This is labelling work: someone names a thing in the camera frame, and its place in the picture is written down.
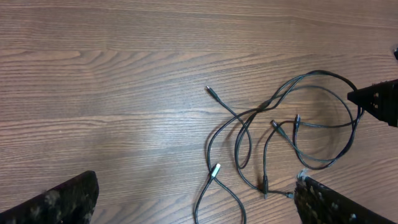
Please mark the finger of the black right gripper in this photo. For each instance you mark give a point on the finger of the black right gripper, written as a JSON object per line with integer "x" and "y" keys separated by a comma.
{"x": 379, "y": 100}

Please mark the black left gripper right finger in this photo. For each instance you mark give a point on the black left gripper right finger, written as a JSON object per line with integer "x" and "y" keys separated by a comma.
{"x": 319, "y": 204}

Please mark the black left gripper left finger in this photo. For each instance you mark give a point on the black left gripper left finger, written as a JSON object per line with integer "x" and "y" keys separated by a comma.
{"x": 71, "y": 202}

